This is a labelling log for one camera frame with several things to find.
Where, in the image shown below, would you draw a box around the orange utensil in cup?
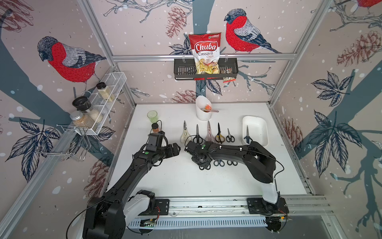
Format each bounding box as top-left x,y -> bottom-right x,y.
201,105 -> 219,113

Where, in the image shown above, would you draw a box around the small black scissors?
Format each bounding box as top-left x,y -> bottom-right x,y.
193,124 -> 204,144

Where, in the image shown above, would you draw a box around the small snack packet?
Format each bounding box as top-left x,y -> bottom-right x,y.
222,67 -> 236,84

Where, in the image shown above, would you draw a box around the white wire spice shelf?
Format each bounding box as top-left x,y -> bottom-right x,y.
61,72 -> 126,136

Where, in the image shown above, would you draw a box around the cream kitchen scissors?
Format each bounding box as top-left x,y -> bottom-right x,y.
180,121 -> 191,145

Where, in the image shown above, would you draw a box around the white storage box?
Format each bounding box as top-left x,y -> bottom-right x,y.
241,116 -> 269,147

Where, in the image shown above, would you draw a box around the large all-black scissors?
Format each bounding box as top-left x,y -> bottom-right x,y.
199,164 -> 211,170

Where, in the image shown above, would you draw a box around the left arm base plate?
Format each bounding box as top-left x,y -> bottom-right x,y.
139,199 -> 170,216

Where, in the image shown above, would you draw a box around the grey black handled scissors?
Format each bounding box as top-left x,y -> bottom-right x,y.
227,160 -> 238,166

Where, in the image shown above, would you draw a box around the blue handled scissors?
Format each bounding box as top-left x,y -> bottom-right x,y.
243,125 -> 253,144
213,160 -> 225,167

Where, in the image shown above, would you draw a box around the black wire wall basket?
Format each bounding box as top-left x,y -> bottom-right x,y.
174,58 -> 239,80

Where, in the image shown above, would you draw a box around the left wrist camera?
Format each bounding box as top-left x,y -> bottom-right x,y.
145,131 -> 168,152

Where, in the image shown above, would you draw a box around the spice jar silver lid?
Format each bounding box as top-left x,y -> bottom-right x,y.
70,111 -> 94,128

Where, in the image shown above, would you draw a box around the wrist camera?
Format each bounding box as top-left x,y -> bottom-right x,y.
185,141 -> 203,152
145,131 -> 168,152

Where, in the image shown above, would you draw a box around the orange paprika spice jar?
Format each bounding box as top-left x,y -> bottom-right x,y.
151,122 -> 160,133

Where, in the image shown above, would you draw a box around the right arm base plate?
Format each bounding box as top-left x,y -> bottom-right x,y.
246,196 -> 289,216

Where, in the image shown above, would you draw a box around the yellow black scissors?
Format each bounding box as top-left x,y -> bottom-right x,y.
215,123 -> 225,143

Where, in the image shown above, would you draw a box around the spice jar black lid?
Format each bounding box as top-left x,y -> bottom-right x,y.
96,82 -> 115,103

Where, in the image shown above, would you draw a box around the pink kitchen scissors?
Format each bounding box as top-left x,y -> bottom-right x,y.
205,121 -> 214,141

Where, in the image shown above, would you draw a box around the red Chuba chips bag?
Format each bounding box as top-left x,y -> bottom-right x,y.
189,33 -> 221,74

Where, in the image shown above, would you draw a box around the green plastic cup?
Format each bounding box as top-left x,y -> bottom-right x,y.
147,110 -> 159,123

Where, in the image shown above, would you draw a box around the black funnel jar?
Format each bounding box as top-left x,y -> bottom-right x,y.
72,96 -> 103,123

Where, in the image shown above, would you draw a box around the white utensil holder cup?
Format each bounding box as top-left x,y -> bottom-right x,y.
195,95 -> 212,121

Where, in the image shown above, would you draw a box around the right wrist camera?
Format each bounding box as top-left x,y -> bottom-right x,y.
185,141 -> 203,152

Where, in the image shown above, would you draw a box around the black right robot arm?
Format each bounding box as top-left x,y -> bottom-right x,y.
185,141 -> 279,205

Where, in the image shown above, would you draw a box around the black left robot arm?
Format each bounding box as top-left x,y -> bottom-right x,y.
82,143 -> 181,239

